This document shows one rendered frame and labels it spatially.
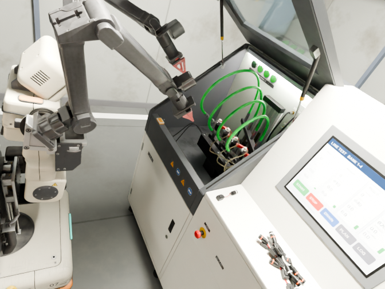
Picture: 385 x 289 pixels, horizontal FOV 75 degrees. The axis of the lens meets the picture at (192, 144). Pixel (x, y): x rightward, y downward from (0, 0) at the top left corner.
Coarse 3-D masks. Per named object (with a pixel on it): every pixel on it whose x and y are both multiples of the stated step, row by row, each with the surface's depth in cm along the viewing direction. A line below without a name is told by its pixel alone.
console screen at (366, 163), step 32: (320, 160) 99; (352, 160) 91; (288, 192) 108; (320, 192) 98; (352, 192) 90; (384, 192) 83; (320, 224) 97; (352, 224) 89; (384, 224) 83; (352, 256) 88; (384, 256) 82
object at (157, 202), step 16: (144, 144) 170; (144, 160) 172; (160, 160) 151; (144, 176) 174; (160, 176) 153; (144, 192) 177; (160, 192) 155; (176, 192) 138; (144, 208) 179; (160, 208) 157; (176, 208) 139; (144, 224) 182; (160, 224) 159; (176, 224) 141; (160, 240) 161; (160, 256) 163
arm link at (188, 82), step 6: (186, 72) 97; (174, 78) 98; (180, 78) 97; (186, 78) 97; (192, 78) 97; (180, 84) 96; (186, 84) 98; (192, 84) 99; (168, 90) 92; (174, 90) 94; (186, 90) 100
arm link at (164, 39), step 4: (160, 32) 113; (164, 32) 113; (168, 32) 115; (160, 36) 112; (164, 36) 112; (168, 36) 114; (172, 36) 114; (160, 40) 113; (164, 40) 113; (168, 40) 114; (160, 44) 115; (164, 44) 114; (168, 44) 114
